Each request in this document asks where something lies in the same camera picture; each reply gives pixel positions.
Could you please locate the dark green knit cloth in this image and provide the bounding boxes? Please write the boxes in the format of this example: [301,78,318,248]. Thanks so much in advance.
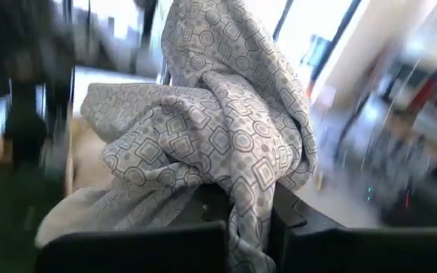
[0,162,67,273]

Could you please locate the white patterned thin cloth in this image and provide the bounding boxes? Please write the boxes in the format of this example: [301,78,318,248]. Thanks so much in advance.
[34,0,319,273]

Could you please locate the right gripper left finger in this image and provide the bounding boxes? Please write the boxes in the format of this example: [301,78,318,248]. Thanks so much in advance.
[34,221,230,273]

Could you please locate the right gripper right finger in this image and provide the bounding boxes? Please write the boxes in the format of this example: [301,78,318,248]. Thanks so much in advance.
[267,181,437,273]

